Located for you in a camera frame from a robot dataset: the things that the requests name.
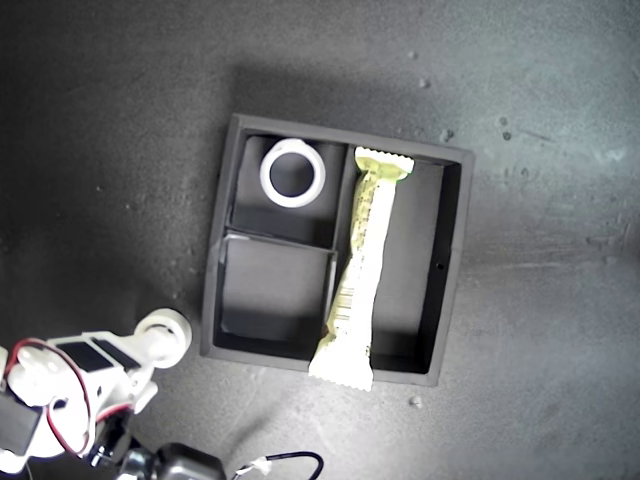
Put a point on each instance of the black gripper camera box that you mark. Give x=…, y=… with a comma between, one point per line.
x=185, y=465

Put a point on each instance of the white tape roll green core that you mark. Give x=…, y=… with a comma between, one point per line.
x=182, y=332

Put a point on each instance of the snack bar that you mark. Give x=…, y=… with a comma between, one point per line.
x=365, y=280

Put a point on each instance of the black tray with wells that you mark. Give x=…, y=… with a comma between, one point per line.
x=410, y=280

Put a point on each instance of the plain white tape roll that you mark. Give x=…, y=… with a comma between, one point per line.
x=266, y=180

